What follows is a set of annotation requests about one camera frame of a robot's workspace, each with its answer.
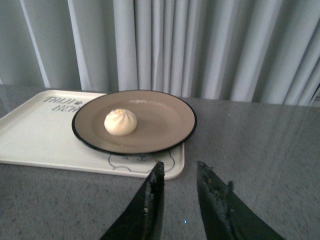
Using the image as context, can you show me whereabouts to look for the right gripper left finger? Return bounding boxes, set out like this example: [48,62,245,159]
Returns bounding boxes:
[101,161,165,240]

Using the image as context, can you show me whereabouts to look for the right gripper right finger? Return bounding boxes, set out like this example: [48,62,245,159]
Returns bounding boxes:
[196,161,283,240]

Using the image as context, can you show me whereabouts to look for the beige plate with black rim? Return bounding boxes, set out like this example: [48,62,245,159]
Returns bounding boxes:
[71,90,197,155]

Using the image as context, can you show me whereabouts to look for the white steamed bun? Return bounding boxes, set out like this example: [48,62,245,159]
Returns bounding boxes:
[104,108,138,136]

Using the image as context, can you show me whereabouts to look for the white rectangular bear tray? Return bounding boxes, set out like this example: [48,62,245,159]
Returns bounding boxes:
[0,90,185,180]

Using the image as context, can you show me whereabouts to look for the grey pleated curtain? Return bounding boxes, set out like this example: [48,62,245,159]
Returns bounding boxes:
[0,0,320,106]

